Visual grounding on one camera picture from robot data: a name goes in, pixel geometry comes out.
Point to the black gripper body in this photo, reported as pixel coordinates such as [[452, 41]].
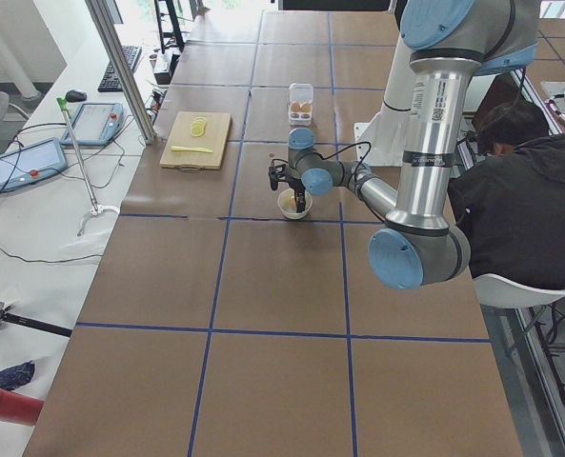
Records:
[[296, 185]]

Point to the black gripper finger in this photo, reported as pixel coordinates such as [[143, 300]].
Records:
[[300, 199]]

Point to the clear plastic egg box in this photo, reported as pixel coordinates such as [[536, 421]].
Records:
[[300, 93]]

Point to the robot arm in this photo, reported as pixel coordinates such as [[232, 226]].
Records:
[[442, 46]]

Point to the white bowl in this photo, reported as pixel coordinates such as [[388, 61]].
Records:
[[292, 215]]

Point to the bamboo cutting board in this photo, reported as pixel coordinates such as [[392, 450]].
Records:
[[216, 134]]

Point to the yellow plastic knife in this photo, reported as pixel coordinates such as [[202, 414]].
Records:
[[190, 149]]

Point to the reacher grabber tool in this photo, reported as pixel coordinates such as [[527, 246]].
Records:
[[96, 208]]

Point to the far teach pendant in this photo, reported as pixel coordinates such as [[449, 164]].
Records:
[[95, 124]]

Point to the teach pendant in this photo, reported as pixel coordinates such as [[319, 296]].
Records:
[[31, 164], [95, 124]]

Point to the white chair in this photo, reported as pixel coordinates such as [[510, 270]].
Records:
[[495, 291]]

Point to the person in black hoodie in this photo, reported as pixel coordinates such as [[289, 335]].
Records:
[[511, 205]]

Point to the black computer mouse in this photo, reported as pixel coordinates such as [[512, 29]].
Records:
[[75, 96]]

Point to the near teach pendant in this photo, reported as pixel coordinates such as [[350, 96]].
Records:
[[31, 164]]

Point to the black tripod rod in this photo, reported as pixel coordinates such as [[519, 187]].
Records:
[[7, 317]]

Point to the blue patterned cloth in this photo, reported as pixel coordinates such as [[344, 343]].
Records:
[[17, 376]]

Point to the red cylinder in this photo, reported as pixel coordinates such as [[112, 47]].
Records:
[[19, 409]]

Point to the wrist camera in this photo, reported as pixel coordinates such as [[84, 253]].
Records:
[[276, 174]]

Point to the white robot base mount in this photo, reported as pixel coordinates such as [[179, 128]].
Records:
[[381, 142]]

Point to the aluminium frame post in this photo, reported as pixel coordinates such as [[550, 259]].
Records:
[[102, 19]]

